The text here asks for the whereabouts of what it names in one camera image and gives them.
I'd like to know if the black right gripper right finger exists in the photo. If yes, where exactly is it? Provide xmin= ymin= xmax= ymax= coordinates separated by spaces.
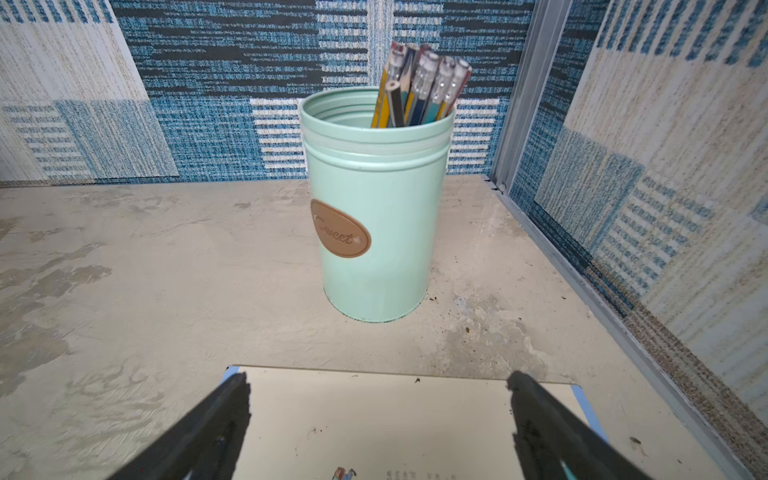
xmin=507 ymin=371 xmax=648 ymax=479

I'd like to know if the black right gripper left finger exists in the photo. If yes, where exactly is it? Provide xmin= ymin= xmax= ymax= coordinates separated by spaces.
xmin=111 ymin=373 xmax=251 ymax=479

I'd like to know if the beige notebook blue spine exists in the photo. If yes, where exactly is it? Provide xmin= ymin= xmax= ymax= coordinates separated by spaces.
xmin=221 ymin=365 xmax=610 ymax=480

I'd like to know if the mint green pencil cup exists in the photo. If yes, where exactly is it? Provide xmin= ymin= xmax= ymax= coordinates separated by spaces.
xmin=299 ymin=87 xmax=454 ymax=323

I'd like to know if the bundle of pencils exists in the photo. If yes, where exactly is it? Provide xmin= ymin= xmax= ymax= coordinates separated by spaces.
xmin=371 ymin=42 xmax=473 ymax=129

